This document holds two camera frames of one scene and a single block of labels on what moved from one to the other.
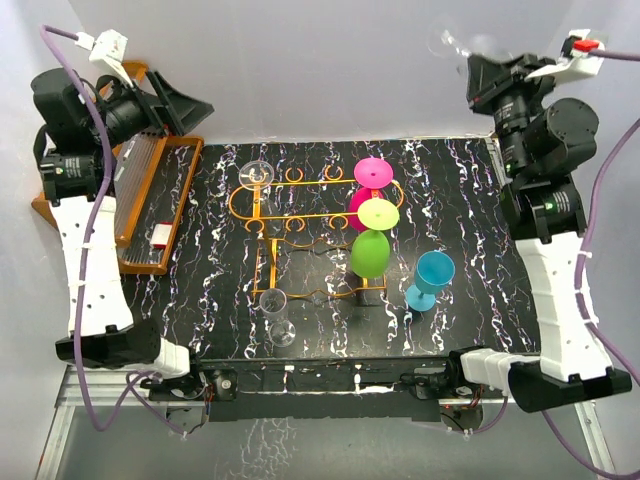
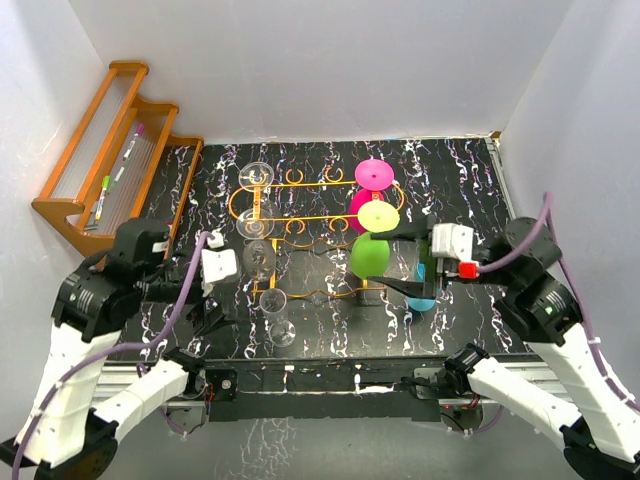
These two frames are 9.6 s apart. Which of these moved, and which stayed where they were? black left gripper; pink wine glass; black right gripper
Moved: black right gripper; black left gripper
Stayed: pink wine glass
